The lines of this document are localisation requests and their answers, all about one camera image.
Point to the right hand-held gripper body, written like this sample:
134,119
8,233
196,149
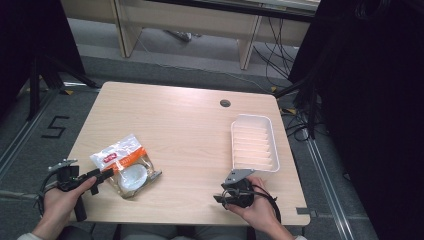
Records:
240,191

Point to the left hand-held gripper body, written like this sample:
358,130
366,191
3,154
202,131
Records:
68,178

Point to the clear orange-striped plastic packet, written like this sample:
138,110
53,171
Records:
128,166

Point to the person's right hand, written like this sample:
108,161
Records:
256,208

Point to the person's left hand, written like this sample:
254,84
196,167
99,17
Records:
63,201

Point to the white ribbed plastic tray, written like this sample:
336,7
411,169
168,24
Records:
255,145

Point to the grey tape strip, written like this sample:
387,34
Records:
305,211

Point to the yellow floor tape mark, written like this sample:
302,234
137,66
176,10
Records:
290,111

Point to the black tripod stand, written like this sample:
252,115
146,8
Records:
35,86
310,106

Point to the black curtain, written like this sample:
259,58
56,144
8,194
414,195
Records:
370,116
30,43

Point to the grey power strip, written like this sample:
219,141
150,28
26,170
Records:
180,35

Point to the metal floor rail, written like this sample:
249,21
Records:
328,186
23,136

